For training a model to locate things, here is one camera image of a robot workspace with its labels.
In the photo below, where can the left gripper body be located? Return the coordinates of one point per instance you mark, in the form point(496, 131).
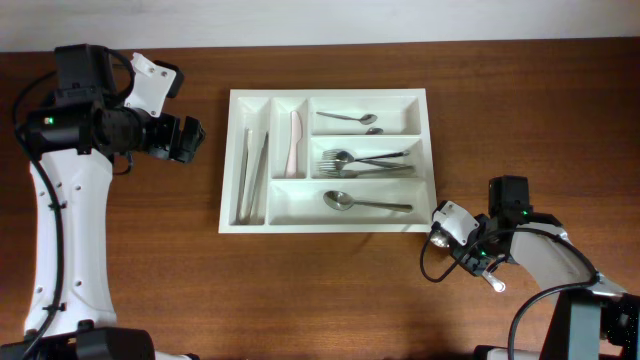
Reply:
point(162, 135)

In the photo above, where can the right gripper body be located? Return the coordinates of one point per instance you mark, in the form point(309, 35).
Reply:
point(478, 260)

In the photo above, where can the large steel spoon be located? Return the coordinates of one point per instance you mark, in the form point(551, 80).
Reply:
point(342, 201)
point(488, 275)

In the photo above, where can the long steel tongs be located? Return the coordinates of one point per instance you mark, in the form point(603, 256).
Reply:
point(255, 144)

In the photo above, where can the pink plastic knife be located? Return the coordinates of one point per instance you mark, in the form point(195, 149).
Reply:
point(295, 137)

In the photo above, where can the small steel teaspoon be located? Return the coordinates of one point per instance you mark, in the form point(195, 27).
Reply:
point(365, 119)
point(374, 131)

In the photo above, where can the thin small steel fork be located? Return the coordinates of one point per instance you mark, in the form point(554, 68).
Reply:
point(344, 156)

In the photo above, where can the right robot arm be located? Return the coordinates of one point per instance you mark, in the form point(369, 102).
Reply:
point(588, 307)

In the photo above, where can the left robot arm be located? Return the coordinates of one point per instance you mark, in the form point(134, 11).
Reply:
point(105, 105)

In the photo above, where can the white plastic cutlery tray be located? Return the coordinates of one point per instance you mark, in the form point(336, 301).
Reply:
point(295, 205)

